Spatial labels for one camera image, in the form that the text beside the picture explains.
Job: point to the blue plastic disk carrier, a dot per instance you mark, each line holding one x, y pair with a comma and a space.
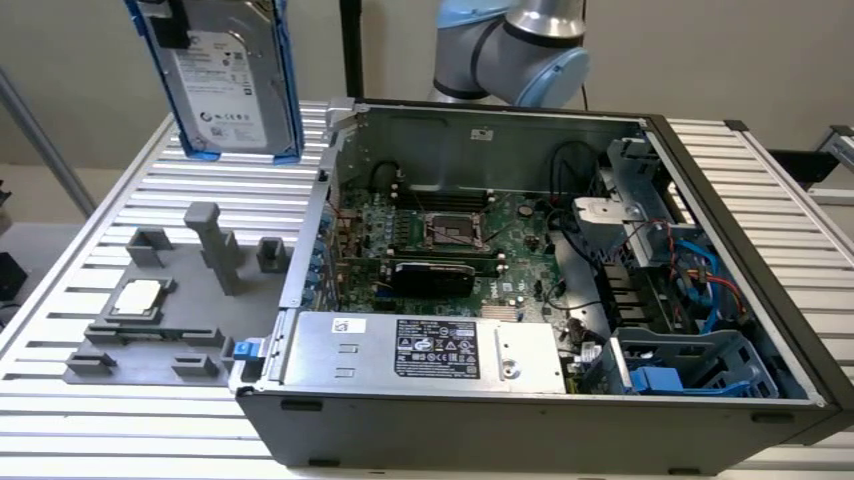
657, 382

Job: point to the blue case release latch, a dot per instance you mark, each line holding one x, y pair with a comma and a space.
247, 349

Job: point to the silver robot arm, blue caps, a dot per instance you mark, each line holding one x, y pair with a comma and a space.
480, 55

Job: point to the bare metal drive cage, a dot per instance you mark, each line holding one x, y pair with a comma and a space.
634, 190

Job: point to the black RAM slot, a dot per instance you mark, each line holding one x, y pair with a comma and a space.
450, 205
448, 200
447, 195
443, 251
443, 247
443, 255
446, 191
490, 260

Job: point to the silver metal drive bracket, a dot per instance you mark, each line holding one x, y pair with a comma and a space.
600, 210

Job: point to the white label sticker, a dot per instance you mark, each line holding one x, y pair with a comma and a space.
480, 134

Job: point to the silver CPU chip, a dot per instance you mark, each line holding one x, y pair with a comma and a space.
136, 297

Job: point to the grey plastic parts rack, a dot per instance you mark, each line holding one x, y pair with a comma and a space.
187, 310

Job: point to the black table corner cap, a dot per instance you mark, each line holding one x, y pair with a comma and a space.
735, 125

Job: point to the round coin cell battery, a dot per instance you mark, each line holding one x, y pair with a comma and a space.
527, 208

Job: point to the black vertical pole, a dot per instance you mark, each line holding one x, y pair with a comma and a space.
351, 50

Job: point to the slanted grey metal pole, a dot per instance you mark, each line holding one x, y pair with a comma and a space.
47, 145

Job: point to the black plastic fan housing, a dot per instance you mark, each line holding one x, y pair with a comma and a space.
627, 295

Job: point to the black box-shaped object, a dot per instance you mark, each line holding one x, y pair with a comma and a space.
9, 277

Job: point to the silver finned heatsink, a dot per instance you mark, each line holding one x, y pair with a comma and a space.
500, 313

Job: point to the open black PC case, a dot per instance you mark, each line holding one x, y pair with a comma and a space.
534, 430

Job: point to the silver power supply unit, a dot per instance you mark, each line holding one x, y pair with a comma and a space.
374, 355

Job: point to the hard disk with blue carrier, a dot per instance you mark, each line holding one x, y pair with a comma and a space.
227, 85

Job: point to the black graphics card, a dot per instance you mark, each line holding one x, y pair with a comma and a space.
434, 280

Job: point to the aluminium frame profile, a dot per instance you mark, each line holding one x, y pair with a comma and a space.
841, 145

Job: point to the green Dell motherboard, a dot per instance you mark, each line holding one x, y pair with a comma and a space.
527, 260

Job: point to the metal CPU socket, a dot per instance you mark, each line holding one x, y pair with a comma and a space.
454, 229

